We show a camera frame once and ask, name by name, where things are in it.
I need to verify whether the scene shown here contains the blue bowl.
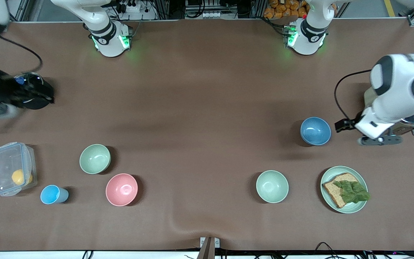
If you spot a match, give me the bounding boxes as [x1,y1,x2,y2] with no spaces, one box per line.
[300,117,332,146]

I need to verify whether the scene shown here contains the green bowl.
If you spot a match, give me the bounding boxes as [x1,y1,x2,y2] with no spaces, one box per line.
[256,170,289,204]
[79,144,111,175]

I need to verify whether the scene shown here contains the pink bowl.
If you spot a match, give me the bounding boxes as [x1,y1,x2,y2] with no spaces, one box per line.
[106,173,138,207]

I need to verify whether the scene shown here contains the glass lid blue knob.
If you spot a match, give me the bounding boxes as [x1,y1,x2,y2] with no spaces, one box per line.
[15,72,44,95]

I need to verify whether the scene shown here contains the brown bread slice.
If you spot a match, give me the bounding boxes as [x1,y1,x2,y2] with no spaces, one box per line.
[322,173,360,209]

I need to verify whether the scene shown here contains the green lettuce leaf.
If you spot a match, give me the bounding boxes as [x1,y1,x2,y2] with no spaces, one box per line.
[333,180,371,204]

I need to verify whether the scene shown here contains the clear plastic lidded container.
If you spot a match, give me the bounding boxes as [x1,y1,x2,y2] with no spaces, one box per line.
[0,142,37,197]

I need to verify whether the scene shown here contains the orange fruit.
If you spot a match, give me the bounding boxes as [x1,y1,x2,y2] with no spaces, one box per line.
[11,169,33,186]

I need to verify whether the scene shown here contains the green plate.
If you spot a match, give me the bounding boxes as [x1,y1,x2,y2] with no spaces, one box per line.
[320,165,368,214]

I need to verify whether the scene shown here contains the blue cup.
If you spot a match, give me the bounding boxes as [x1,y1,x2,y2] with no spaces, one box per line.
[40,185,69,205]

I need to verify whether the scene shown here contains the orange snack bag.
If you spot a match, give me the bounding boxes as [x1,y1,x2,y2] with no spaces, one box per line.
[263,0,310,20]

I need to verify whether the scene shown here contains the white power strip black plugs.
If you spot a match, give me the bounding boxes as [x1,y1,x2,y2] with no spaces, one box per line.
[115,0,146,13]

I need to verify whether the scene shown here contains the black saucepan blue handle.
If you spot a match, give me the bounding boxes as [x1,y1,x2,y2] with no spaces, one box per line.
[0,72,55,131]

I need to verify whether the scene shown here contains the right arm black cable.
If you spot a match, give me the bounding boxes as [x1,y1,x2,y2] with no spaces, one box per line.
[0,34,43,73]

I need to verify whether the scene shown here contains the black looped cable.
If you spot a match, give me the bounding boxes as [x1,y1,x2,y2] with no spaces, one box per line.
[313,242,342,259]

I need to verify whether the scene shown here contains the metal mount bracket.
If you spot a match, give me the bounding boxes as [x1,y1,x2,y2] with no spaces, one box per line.
[200,237,220,259]

